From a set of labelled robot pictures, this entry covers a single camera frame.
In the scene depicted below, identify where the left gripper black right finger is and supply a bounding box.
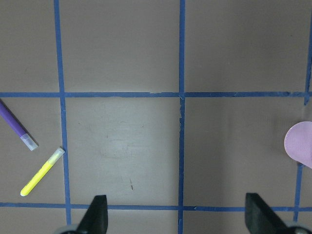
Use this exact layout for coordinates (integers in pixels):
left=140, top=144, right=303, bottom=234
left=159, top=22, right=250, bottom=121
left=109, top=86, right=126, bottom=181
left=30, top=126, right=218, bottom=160
left=245, top=193, right=293, bottom=234

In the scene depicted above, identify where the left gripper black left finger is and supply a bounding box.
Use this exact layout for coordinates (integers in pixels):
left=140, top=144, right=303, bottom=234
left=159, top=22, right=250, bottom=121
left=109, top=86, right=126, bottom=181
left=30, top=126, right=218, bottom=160
left=76, top=195, right=108, bottom=234

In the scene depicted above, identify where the purple highlighter pen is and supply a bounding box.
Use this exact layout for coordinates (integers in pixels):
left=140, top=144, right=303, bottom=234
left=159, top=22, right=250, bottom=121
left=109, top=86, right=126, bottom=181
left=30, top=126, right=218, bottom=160
left=0, top=101, right=38, bottom=151

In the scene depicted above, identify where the pink mesh pen cup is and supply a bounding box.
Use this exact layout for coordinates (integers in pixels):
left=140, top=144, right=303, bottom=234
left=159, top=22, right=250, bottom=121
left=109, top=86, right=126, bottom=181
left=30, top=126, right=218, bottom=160
left=284, top=121, right=312, bottom=168

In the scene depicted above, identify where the yellow highlighter pen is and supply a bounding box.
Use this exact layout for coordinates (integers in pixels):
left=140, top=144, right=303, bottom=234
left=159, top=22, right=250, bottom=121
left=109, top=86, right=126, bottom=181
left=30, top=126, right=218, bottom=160
left=20, top=148, right=65, bottom=197

